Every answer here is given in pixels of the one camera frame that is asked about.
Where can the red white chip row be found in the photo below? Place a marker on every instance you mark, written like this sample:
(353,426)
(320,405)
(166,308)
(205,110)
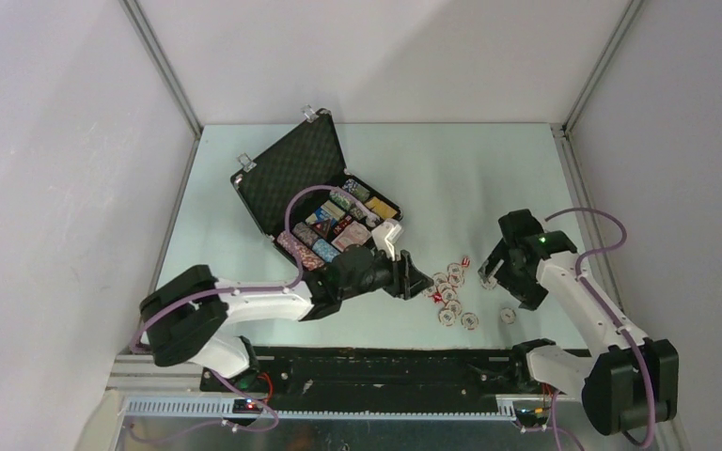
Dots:
(309,259)

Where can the purple grey chip stack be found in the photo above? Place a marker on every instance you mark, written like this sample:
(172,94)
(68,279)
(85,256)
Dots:
(306,234)

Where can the yellow poker chip stack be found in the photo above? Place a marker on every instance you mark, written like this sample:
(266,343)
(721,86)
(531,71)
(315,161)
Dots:
(381,209)

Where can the blue patterned card deck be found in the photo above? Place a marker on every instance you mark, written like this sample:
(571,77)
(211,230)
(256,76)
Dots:
(325,219)

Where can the white red chip stack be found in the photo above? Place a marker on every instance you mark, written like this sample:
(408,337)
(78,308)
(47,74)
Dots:
(448,284)

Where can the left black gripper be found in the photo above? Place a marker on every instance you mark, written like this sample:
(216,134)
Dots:
(412,281)

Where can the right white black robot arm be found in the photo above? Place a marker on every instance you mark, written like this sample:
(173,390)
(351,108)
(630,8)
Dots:
(629,382)

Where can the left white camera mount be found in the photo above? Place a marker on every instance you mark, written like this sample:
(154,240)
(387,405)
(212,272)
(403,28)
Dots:
(385,236)

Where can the black poker set case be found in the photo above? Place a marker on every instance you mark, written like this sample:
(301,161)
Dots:
(283,185)

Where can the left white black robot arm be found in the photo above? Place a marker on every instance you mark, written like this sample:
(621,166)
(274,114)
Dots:
(183,320)

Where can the light blue chip stack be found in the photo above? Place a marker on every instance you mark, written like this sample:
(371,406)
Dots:
(325,250)

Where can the green poker chip stack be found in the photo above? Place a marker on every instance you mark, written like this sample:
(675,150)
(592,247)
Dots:
(342,200)

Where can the blue white chip stack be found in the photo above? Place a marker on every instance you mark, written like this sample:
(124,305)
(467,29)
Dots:
(355,188)

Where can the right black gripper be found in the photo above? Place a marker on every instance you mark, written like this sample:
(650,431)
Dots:
(529,293)

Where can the red playing card deck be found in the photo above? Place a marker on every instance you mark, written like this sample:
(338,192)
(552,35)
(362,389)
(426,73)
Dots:
(353,234)

